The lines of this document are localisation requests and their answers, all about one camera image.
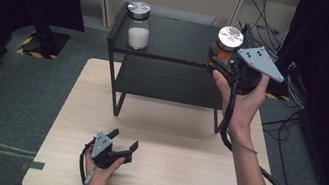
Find glass jar with white powder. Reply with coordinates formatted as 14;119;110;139
120;0;156;52

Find black wall socket cables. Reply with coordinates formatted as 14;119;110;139
244;0;292;43

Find glass jar with orange contents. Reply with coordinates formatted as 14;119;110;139
204;22;247;73

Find right hand-held gripper cable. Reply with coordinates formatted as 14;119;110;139
210;77;329;185

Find person's right hand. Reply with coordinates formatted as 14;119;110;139
201;65;272;145

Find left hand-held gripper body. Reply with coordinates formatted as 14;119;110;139
82;128;138;174

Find black metal shelf rack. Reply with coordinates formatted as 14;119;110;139
94;0;249;137

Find left hand-held gripper cable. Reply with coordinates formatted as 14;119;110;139
73;138;101;185

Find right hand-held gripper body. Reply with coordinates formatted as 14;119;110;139
220;40;290;102

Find black floor cables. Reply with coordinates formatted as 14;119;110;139
250;103;310;185

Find hand-held gripper cable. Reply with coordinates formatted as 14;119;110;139
73;138;101;185
210;77;329;185

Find person's left hand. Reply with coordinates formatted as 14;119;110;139
79;149;126;185

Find black stand base striped tape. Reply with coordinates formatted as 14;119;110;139
16;21;73;64

